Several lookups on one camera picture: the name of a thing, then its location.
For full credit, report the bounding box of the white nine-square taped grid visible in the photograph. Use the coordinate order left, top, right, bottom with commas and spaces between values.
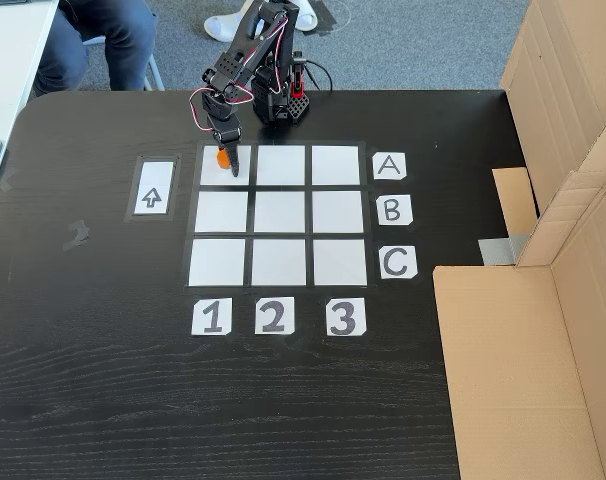
185, 141, 379, 296

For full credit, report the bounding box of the white arrow paper sheet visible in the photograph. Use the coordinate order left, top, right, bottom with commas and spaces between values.
125, 153, 183, 224

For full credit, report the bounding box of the red and black bar clamp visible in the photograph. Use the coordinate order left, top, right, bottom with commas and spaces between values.
290, 49, 308, 100

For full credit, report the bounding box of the person's white shoe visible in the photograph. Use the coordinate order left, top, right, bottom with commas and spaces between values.
204, 0, 318, 42

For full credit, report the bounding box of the person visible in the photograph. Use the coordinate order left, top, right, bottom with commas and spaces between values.
31, 0, 159, 97

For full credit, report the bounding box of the black floor tape patch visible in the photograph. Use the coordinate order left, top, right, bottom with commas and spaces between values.
312, 0, 352, 37

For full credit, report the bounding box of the paper label letter A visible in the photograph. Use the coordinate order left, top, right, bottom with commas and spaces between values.
372, 153, 408, 180

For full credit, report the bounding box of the paper label number 1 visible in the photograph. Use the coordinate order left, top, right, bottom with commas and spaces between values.
191, 298, 233, 336

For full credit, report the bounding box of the paper label number 2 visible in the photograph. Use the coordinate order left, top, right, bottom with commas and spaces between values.
254, 296, 296, 335

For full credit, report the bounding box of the paper label letter B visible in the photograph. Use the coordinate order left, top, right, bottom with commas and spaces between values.
376, 194, 414, 226

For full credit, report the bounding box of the paper label number 3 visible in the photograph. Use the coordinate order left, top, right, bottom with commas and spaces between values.
325, 297, 368, 337

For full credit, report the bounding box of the paper label letter C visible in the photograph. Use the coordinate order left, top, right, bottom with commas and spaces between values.
379, 245, 418, 280

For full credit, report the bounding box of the white desk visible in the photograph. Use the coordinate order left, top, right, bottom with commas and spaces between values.
0, 0, 60, 216

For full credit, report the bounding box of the grey chair frame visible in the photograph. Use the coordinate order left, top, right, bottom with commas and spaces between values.
82, 34, 167, 92

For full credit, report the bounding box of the black power cable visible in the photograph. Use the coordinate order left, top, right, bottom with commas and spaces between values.
302, 59, 334, 92

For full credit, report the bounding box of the grey duct tape strip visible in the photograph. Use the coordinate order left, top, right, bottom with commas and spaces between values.
477, 232, 529, 266

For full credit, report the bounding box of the brown cardboard box wall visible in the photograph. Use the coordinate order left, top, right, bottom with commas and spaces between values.
491, 0, 606, 269
432, 172, 606, 480

